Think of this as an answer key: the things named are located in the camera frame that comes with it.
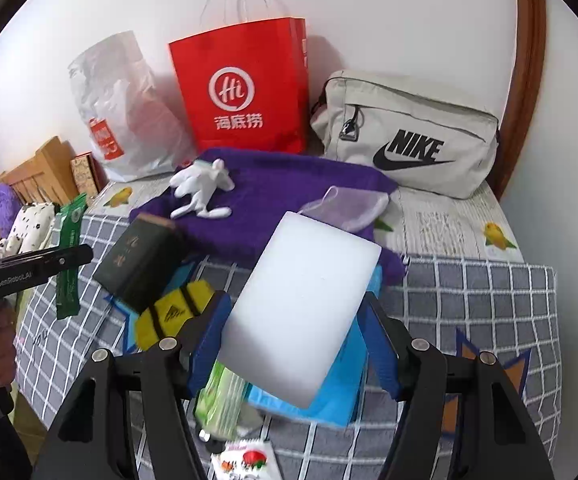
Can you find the dark box with gold side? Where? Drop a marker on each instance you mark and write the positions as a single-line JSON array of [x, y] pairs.
[[139, 265]]

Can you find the brown patterned box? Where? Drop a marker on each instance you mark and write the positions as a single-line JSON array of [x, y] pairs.
[[86, 172]]

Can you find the white spotted plush toy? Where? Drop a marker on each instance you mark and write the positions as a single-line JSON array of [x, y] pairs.
[[29, 225]]

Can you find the wooden furniture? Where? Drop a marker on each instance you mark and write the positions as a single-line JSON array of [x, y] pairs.
[[44, 165]]

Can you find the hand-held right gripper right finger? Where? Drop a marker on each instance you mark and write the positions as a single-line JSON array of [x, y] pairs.
[[381, 355]]

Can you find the beige sling bag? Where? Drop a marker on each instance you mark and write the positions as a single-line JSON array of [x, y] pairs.
[[419, 120]]

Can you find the translucent organza pouch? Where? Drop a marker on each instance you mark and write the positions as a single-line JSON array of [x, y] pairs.
[[354, 210]]

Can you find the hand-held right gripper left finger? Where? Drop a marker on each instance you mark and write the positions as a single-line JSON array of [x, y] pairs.
[[209, 340]]

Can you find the blue tissue pack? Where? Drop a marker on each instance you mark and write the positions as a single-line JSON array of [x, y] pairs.
[[334, 400]]

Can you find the green sachet packet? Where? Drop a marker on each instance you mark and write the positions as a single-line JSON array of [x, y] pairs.
[[69, 240]]

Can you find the white plastic bag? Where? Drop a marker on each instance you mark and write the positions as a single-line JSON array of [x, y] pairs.
[[119, 110]]

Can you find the brown wooden door frame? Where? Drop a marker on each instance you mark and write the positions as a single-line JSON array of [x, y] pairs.
[[529, 60]]

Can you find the red paper shopping bag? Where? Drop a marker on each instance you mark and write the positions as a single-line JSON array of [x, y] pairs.
[[239, 60]]

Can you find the white glove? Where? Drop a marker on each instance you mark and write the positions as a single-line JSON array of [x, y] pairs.
[[204, 177]]

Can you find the green tissue pack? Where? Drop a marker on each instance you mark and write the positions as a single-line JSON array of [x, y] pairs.
[[219, 400]]

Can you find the purple bin of items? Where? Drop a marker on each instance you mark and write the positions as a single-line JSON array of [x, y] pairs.
[[269, 185]]

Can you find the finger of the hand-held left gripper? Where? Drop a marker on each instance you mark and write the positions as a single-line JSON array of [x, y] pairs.
[[59, 260]]

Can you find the purple fluffy toy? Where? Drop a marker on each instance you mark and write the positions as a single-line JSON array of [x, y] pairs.
[[4, 205]]

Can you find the grey checked bedsheet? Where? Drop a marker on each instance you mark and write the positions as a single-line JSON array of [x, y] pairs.
[[469, 300]]

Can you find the white red snack packet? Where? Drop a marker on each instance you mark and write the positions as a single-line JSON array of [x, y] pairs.
[[244, 462]]

